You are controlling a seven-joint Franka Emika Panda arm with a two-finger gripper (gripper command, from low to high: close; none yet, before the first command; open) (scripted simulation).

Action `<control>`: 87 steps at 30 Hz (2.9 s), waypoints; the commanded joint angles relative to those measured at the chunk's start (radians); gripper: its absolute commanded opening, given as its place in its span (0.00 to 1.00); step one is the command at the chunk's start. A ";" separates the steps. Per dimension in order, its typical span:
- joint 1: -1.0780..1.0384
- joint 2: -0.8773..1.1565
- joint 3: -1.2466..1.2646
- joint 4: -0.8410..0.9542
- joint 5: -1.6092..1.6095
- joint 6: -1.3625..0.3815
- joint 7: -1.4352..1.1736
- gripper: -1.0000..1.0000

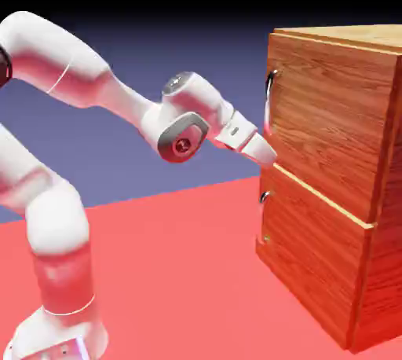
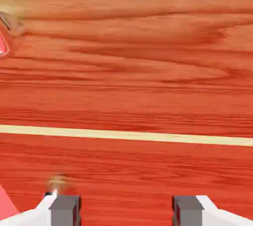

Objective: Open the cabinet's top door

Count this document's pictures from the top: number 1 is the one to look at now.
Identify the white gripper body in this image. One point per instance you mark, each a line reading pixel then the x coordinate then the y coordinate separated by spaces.
pixel 259 149

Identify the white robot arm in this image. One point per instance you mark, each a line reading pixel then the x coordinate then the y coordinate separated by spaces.
pixel 78 77

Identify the large wooden cabinet door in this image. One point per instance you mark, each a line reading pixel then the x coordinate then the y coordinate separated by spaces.
pixel 326 121

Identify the wooden cabinet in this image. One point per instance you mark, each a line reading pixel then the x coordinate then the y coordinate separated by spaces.
pixel 333 177

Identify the small wooden cabinet door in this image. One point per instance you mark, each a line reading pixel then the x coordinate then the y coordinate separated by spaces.
pixel 307 246

